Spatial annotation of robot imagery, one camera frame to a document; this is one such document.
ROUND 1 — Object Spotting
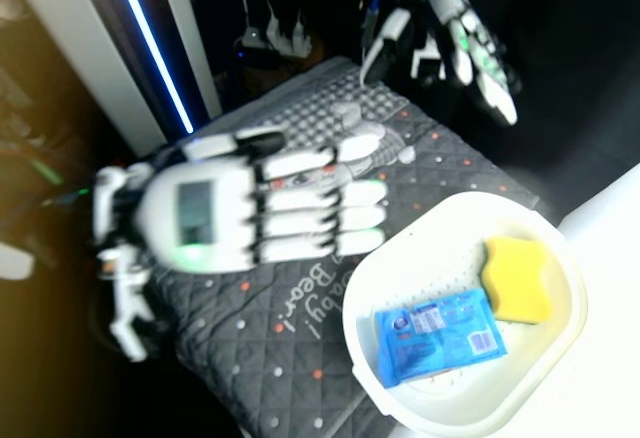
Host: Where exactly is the white cabinet frame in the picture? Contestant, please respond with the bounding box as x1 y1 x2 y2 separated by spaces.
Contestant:
2 0 224 159

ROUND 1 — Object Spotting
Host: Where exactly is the white power strip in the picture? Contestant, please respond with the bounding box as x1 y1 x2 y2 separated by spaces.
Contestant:
264 11 314 57

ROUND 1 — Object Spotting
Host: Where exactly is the blue LED light strip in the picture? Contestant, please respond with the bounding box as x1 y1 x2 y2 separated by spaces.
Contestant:
111 0 195 135

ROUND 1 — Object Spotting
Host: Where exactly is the white round adapter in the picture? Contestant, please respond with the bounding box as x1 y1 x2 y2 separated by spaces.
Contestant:
241 26 271 50

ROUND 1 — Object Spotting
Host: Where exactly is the white curved panel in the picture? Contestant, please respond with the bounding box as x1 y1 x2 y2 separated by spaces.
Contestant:
556 162 640 438

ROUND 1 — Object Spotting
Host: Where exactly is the cable with blue connector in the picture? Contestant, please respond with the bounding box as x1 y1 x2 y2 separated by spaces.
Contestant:
359 0 390 59

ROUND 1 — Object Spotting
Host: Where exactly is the white plastic basin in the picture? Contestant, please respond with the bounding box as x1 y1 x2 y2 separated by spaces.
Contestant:
341 191 589 438

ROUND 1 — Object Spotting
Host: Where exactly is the yellow green sponge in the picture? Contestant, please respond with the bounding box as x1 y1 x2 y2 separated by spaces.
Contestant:
480 235 555 326

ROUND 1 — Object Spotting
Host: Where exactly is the grey bear print quilt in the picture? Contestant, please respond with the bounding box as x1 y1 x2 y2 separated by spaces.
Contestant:
107 55 544 438

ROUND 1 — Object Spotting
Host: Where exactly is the blue packet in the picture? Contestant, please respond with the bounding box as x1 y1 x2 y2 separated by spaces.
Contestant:
373 287 509 389

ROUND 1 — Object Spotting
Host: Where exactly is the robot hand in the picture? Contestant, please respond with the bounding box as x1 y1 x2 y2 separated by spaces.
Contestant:
359 0 524 127
137 127 390 275

